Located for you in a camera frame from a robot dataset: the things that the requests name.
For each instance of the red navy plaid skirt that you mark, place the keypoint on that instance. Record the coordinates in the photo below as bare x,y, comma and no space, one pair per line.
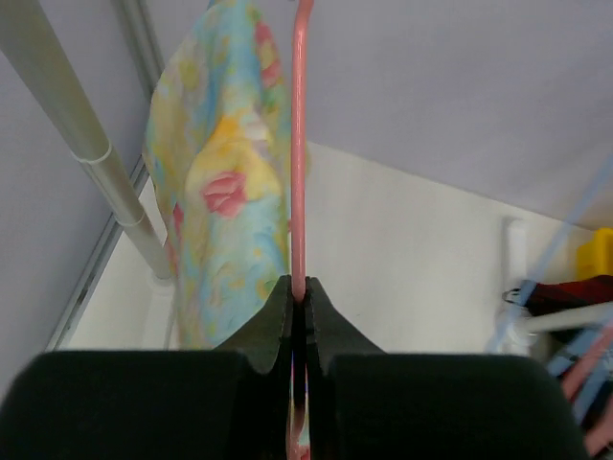
542,299

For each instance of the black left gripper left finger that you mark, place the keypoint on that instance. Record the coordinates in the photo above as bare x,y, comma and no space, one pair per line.
265,339

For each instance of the blue hanger of green skirt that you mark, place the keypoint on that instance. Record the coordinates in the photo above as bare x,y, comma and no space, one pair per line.
538,272

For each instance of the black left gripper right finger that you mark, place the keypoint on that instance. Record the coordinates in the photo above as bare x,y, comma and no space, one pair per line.
329,333

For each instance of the white metal clothes rack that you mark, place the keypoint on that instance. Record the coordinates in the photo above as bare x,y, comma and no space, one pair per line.
34,51

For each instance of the yellow plastic bin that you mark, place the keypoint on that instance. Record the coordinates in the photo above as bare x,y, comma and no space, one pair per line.
594,258

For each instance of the pink hanger of navy skirt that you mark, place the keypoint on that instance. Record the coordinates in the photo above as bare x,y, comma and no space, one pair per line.
584,377

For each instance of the navy white plaid skirt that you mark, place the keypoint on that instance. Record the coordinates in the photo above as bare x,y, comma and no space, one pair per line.
570,353

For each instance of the pastel floral skirt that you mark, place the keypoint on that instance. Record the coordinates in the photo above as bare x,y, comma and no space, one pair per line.
217,149

